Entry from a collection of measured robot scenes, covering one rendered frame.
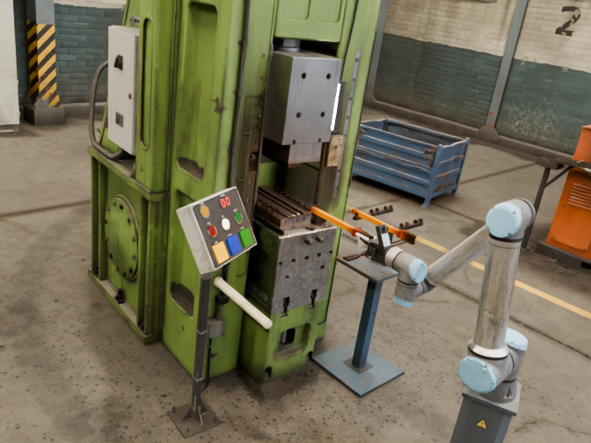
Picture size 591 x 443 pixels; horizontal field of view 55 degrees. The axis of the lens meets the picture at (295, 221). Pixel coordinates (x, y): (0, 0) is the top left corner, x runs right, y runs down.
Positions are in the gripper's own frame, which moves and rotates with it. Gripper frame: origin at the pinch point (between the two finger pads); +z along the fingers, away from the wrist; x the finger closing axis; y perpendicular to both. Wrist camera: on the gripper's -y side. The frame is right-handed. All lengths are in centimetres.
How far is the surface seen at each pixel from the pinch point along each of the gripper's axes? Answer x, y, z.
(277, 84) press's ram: -17, -55, 51
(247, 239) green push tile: -44, 7, 25
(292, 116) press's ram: -13, -43, 42
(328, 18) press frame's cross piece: 13, -86, 58
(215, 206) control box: -59, -9, 29
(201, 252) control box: -70, 5, 19
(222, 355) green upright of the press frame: -30, 94, 54
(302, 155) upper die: -4.2, -23.6, 42.1
